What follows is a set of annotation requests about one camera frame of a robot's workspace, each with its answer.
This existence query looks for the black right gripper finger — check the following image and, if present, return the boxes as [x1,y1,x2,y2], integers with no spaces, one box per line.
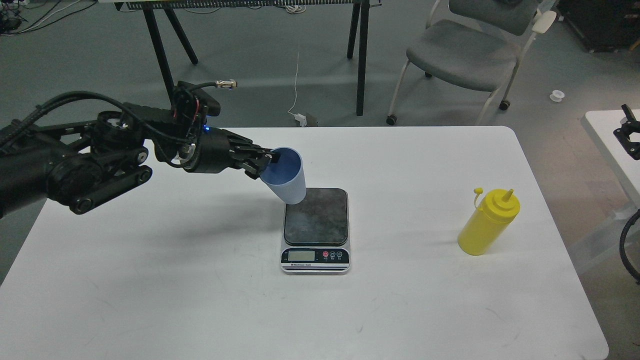
[613,104,640,161]

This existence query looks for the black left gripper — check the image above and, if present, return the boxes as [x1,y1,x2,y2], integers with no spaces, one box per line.
[183,127,281,180]

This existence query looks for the blue ribbed plastic cup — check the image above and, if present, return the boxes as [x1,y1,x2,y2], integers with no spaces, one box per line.
[260,146,307,205]

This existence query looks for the yellow squeeze bottle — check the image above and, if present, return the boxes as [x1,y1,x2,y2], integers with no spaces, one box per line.
[457,187,521,256]

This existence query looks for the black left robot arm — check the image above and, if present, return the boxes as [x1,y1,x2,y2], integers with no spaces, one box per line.
[0,80,281,216]

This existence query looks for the digital kitchen scale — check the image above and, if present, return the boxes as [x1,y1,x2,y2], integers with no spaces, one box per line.
[279,187,352,275]

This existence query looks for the white side table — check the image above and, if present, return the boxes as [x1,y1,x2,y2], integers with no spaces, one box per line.
[581,109,640,222]

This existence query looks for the small white spool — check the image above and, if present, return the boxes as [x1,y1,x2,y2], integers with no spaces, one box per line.
[548,89,566,103]

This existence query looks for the black cabinet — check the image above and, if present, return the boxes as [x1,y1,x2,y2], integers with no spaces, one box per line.
[557,0,640,53]

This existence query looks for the black leg table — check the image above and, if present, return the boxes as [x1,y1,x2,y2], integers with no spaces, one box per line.
[98,0,384,124]

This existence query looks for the grey office chair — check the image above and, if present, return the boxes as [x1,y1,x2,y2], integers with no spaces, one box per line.
[386,0,557,126]

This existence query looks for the white cable with plug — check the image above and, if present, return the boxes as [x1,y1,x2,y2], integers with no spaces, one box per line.
[287,40,319,127]

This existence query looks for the black floor cables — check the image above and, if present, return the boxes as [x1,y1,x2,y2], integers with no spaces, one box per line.
[0,0,96,36]

